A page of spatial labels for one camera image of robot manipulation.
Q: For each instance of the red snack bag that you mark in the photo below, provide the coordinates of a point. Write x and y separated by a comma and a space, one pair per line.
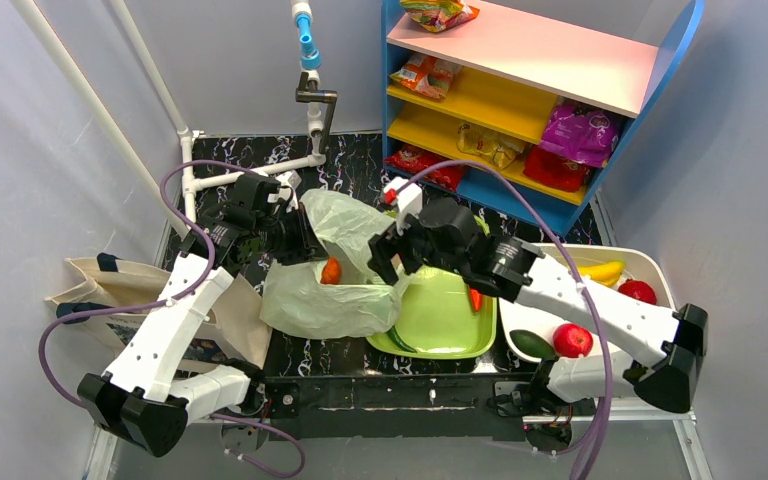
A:
554, 171
412, 160

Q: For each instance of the red snack bag right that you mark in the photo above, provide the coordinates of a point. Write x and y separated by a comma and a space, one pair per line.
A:
554, 171

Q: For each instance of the snack bag on top shelf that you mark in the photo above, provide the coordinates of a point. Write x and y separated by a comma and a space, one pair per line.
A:
439, 15

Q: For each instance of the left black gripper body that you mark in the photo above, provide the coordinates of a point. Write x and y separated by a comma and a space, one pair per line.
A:
302, 234

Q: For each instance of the white plastic tray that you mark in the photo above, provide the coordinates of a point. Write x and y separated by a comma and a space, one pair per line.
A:
543, 318

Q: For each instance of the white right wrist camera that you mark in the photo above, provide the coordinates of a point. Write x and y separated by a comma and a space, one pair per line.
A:
405, 198

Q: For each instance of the red apple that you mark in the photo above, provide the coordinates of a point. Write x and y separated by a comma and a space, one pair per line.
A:
572, 341

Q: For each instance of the green plastic tray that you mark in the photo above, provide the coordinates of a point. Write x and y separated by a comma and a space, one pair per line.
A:
438, 321

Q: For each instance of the purple snack bag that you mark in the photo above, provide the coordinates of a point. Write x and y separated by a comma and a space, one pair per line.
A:
582, 133

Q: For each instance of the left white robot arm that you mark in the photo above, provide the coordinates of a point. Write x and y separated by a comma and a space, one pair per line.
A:
138, 397

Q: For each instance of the dark green avocado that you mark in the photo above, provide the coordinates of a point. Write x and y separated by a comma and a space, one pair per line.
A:
532, 345

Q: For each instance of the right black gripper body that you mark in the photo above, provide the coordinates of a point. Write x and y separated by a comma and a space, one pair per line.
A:
388, 249

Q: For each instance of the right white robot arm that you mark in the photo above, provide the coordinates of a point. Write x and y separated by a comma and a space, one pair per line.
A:
667, 347

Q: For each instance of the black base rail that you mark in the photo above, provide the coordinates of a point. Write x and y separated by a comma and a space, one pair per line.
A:
498, 406

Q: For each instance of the translucent white plastic bag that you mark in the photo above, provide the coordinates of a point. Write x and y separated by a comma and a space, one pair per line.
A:
340, 296

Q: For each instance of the red snack bag left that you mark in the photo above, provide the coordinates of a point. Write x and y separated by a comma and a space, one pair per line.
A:
412, 160

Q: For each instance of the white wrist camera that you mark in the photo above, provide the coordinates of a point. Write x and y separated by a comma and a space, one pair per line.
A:
405, 198
286, 192

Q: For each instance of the red strawberry fruit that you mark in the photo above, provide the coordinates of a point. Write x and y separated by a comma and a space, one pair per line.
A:
639, 290

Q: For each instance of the orange snack bag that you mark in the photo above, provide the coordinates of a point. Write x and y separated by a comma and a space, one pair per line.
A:
427, 75

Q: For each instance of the green chili pepper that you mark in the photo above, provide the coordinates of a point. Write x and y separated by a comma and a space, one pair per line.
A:
397, 339

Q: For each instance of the white pvc pipe frame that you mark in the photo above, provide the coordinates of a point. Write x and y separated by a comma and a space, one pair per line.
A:
321, 104

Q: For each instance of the orange carrot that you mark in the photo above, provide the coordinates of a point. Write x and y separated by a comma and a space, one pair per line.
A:
476, 299

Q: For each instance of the yellow banana bunch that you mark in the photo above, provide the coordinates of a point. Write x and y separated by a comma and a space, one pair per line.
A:
608, 274

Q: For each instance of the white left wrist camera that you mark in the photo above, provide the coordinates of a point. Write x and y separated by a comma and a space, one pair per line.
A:
286, 192

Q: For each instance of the yellow snack bag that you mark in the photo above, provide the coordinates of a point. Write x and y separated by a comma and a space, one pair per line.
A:
499, 149

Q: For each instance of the beige canvas tote bag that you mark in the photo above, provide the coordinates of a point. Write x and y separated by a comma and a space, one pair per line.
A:
234, 329

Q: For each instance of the red orange tomato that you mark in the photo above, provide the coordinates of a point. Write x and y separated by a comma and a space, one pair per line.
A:
331, 273

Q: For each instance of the colourful shelf unit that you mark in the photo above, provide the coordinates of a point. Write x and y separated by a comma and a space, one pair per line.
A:
515, 66

